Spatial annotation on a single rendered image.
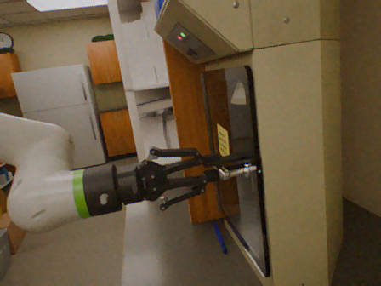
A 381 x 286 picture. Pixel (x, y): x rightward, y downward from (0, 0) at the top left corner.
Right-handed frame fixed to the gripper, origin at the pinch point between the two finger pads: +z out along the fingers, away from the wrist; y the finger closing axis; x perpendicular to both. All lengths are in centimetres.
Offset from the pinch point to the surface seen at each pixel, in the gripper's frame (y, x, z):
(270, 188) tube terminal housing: -1.9, -10.8, 5.3
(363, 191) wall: -23, 18, 48
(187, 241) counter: -25.9, 17.7, -7.5
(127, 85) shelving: 18, 105, -17
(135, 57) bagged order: 34, 131, -10
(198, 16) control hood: 26.7, -10.6, -3.4
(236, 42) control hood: 22.3, -10.9, 1.9
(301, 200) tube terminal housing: -5.4, -10.8, 11.0
